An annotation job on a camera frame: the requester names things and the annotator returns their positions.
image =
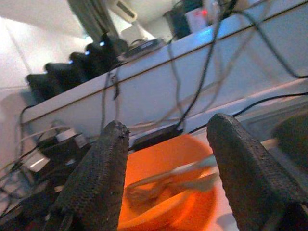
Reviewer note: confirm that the black rectangular device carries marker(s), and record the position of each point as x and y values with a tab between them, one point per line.
178	24

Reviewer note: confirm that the orange plastic bowl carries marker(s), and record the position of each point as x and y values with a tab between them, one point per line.
163	156

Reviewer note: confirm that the black charger with blue light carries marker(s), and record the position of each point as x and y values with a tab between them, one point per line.
65	74
43	86
83	63
106	54

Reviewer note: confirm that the grey curtain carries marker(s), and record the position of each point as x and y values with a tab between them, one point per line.
91	14

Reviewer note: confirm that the black box with white label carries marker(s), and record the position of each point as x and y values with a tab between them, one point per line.
60	146

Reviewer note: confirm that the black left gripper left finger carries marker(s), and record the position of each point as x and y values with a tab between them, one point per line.
96	183

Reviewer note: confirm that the white box with red light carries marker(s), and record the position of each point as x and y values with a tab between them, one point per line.
197	21

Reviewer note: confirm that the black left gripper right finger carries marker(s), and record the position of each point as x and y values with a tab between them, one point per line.
250	183

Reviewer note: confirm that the black power strip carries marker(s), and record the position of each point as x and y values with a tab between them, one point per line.
29	207

